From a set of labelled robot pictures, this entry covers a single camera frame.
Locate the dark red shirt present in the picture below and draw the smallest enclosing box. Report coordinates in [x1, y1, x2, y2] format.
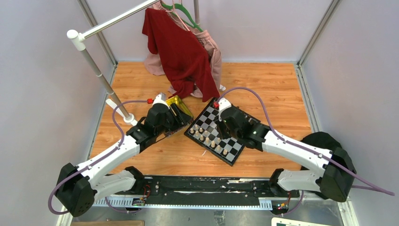
[142, 8, 220, 102]

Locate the black white chess board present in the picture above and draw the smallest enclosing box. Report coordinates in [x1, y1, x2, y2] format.
[184, 98, 245, 166]

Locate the white camera left wrist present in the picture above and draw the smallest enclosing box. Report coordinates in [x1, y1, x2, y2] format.
[147, 92, 168, 106]

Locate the purple cable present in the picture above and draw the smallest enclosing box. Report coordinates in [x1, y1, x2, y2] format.
[215, 87, 395, 216]
[48, 99, 153, 216]

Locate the white camera wrist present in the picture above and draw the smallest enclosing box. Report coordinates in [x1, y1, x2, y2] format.
[147, 92, 168, 106]
[213, 97, 232, 121]

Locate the black cloth pile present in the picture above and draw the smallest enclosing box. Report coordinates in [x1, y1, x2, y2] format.
[301, 131, 345, 155]

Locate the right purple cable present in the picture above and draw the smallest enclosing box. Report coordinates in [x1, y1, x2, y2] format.
[215, 87, 395, 216]

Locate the green clothes hanger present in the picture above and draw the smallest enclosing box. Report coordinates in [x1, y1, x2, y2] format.
[161, 1, 203, 32]

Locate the pink garment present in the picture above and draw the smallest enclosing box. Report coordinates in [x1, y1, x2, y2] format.
[144, 12, 225, 92]

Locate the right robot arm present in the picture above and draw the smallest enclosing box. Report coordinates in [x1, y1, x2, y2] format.
[215, 104, 356, 202]

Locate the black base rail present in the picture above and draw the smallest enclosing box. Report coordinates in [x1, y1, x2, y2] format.
[93, 175, 301, 210]

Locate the gold metal tin box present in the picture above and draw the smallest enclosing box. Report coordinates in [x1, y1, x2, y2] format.
[165, 96, 193, 137]

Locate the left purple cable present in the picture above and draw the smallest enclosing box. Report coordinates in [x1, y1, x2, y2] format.
[48, 99, 153, 216]

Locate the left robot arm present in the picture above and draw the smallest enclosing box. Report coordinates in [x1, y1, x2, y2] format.
[48, 102, 193, 217]

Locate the white camera right wrist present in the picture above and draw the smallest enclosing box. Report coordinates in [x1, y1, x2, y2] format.
[213, 97, 232, 121]

